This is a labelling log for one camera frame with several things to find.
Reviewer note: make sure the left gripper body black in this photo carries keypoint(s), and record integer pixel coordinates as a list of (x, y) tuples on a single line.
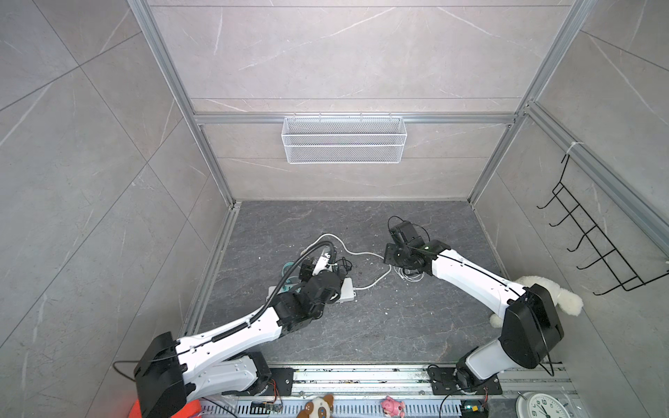
[(305, 273)]

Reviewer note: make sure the white alarm clock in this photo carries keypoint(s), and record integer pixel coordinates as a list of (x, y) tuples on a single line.
[(540, 405)]

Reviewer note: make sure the red plush toy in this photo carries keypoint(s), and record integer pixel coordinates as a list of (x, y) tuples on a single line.
[(191, 410)]

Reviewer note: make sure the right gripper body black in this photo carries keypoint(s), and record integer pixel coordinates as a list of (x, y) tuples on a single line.
[(397, 258)]

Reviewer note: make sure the white plush dog toy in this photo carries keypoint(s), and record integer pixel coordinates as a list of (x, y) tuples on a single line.
[(567, 301)]

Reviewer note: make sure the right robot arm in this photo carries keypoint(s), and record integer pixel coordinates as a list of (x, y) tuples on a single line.
[(530, 323)]

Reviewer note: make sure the white wire mesh basket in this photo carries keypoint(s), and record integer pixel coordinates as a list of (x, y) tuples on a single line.
[(344, 140)]

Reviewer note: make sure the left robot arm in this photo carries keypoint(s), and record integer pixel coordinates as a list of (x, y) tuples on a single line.
[(223, 361)]

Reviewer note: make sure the white multicolour power strip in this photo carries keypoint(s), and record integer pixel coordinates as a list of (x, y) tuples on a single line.
[(347, 290)]

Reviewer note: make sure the brown white plush toy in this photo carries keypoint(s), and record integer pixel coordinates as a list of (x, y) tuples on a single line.
[(319, 407)]

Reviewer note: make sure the black wall hook rack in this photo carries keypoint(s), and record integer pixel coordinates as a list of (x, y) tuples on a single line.
[(607, 253)]

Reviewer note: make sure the pink plush toy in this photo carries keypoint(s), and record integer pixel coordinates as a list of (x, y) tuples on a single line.
[(393, 408)]

